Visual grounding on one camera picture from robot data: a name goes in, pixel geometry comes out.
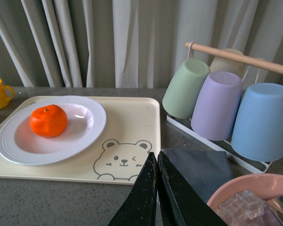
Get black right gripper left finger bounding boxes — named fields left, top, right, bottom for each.
left=108, top=152, right=158, bottom=226

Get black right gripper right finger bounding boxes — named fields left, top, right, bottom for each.
left=158, top=151, right=226, bottom=226

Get orange mandarin fruit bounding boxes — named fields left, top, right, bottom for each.
left=29, top=105, right=68, bottom=137

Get white ribbed plate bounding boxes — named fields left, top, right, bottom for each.
left=0, top=96, right=107, bottom=166

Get grey folded cloth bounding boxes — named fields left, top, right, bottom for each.
left=162, top=148, right=234, bottom=203

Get clear ice cubes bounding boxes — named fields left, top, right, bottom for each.
left=216, top=189, right=283, bottom=226

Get white cup rack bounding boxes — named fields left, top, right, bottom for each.
left=166, top=41, right=283, bottom=173

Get cream bear tray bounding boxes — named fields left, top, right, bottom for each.
left=0, top=96, right=160, bottom=184

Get pink bowl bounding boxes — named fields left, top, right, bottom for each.
left=208, top=174, right=283, bottom=211

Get green cup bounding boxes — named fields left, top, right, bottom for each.
left=162, top=58, right=210, bottom=119

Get purple cup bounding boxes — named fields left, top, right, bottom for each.
left=191, top=71, right=242, bottom=141

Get blue cup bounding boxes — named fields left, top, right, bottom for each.
left=231, top=83, right=283, bottom=162

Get beige cup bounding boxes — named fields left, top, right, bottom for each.
left=210, top=56, right=245, bottom=77

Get grey white curtain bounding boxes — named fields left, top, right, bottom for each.
left=0, top=0, right=283, bottom=88

